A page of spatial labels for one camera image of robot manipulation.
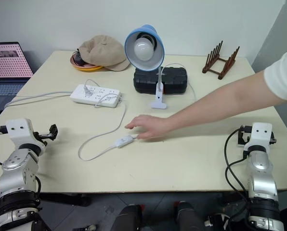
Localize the beige newsboy cap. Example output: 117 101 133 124
78 35 130 72

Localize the black plastic tool case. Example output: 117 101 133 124
133 66 189 95

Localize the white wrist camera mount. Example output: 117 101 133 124
244 122 273 152
5 118 34 146

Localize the yellow and pink plate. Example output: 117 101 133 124
70 53 104 72

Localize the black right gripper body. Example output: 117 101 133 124
241 131 253 146

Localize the white lamp cable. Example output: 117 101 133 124
78 63 197 162

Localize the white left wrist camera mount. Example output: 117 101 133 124
5 118 34 146

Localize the dark rounded shape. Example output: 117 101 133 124
174 201 205 231
111 204 144 231

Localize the white power strip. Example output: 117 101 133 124
69 84 122 109

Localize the small black object in plate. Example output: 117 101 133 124
73 49 86 66

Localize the open laptop with pink screen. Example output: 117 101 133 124
0 42 34 112

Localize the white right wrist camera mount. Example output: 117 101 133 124
244 122 273 152

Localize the black and white floor device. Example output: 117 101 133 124
204 213 232 228

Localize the person's bare hand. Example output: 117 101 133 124
124 115 170 141

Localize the white inline cord switch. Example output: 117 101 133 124
115 134 136 149

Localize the grey power strip cable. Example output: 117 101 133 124
4 90 73 109

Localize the brown wooden dish rack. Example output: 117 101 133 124
202 40 240 80

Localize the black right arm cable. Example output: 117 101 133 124
224 128 252 208

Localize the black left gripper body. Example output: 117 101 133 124
32 131 52 147

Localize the white shirt sleeve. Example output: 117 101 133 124
263 46 287 107

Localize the blue clamp desk lamp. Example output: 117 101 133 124
124 24 169 109

